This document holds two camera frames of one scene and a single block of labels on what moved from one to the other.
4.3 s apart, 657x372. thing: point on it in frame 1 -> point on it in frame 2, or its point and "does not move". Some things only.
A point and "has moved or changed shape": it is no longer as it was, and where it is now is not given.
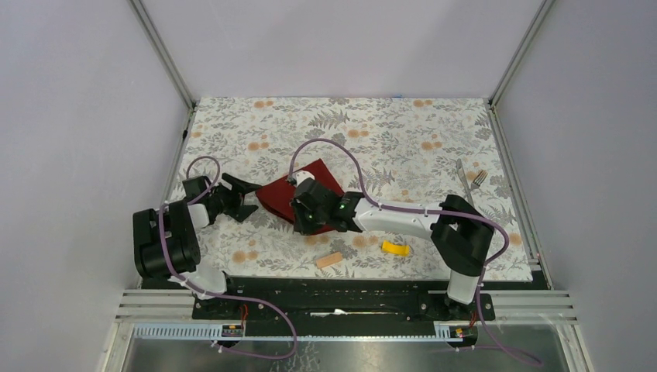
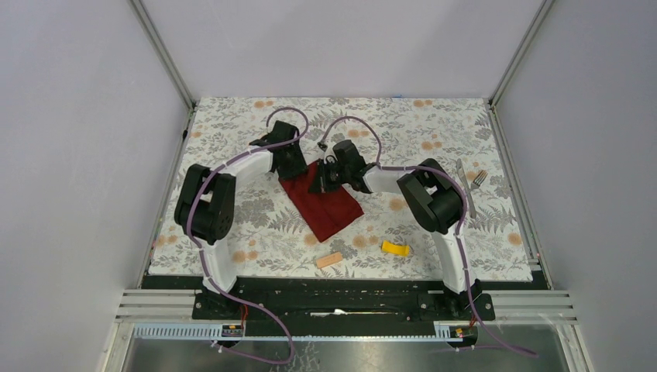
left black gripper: (238, 210) -> (297, 166)
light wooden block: (329, 260) does not move
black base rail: (342, 300) does not move
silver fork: (479, 180) does not move
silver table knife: (462, 173) does not move
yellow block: (399, 249) does not move
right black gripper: (300, 225) -> (321, 184)
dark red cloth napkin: (277, 196) has moved or changed shape
